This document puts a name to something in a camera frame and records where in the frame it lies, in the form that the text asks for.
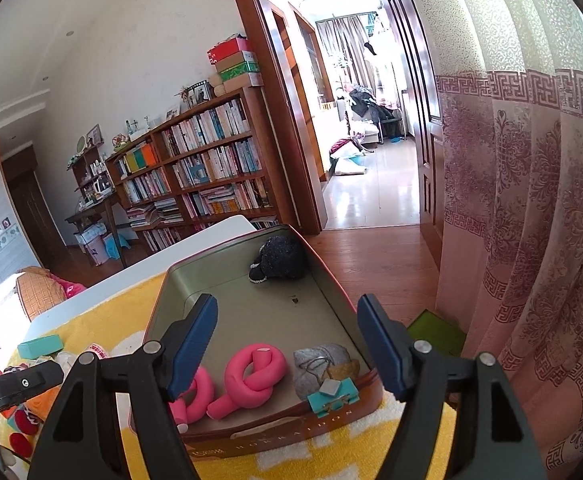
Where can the grey window curtain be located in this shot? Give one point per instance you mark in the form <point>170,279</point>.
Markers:
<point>344,45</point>

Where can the pink white bedding bundle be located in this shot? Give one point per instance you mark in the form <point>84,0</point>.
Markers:
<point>346,157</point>

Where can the pink white storage bin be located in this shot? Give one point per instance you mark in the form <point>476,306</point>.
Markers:
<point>91,245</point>

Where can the pink red pillow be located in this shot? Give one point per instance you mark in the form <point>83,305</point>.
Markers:
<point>74,290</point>

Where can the film strip photo frame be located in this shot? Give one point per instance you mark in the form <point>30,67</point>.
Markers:
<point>199,94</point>

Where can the pink patterned curtain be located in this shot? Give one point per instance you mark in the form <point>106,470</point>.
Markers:
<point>521,210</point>

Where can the green gift box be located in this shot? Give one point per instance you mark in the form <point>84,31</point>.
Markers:
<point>241,74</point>

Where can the yellow and white blanket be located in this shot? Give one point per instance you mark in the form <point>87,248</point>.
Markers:
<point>291,465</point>

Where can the red rectangular tin container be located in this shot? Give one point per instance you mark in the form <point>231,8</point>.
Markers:
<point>251,320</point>

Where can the grey cloth bundle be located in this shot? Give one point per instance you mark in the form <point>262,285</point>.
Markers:
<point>316,360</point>

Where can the knotted pink foam roller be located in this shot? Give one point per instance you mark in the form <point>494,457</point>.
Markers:
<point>251,375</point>

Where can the small wooden rack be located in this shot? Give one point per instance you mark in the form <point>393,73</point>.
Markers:
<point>84,170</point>

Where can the orange plaid pillow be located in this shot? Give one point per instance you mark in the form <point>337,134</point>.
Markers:
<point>39,292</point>

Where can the rows of books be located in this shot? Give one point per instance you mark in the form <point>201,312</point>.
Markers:
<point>221,125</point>

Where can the green floor mat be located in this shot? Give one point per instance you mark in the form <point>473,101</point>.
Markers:
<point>436,332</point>

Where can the white table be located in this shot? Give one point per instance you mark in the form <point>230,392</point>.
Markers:
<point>121,280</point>

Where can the pile of clothes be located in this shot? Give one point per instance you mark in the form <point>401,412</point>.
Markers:
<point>366,102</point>

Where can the teal plastic stool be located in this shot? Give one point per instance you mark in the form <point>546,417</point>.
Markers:
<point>114,247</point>

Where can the clear zip bag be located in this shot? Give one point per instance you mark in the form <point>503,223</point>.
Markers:
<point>96,350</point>

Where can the brown cardboard box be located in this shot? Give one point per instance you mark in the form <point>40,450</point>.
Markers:
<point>236,61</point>

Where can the wooden bookshelf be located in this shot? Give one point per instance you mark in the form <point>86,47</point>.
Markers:
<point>262,150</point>

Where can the small photo frame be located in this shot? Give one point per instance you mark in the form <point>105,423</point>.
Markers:
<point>94,135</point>

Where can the wooden door frame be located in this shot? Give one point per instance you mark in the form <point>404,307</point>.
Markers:
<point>281,110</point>

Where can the dark wooden desk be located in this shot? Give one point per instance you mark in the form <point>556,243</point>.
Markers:
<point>86,210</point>

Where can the open wooden door leaf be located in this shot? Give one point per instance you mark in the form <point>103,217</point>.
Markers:
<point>421,135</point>

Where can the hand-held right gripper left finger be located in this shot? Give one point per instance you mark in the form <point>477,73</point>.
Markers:
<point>196,340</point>

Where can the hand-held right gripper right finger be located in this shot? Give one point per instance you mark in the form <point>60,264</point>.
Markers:
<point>376,340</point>

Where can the teal box tray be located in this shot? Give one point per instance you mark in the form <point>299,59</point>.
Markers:
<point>41,347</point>

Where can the dark wooden room door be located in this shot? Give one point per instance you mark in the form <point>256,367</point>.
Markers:
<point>36,215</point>

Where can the red gift box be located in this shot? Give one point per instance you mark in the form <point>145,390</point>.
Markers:
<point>226,50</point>

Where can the round green mirror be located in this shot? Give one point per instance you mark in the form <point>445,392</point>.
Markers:
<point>81,145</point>

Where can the black fuzzy cloth item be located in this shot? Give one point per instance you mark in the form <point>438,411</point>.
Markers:
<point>281,260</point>

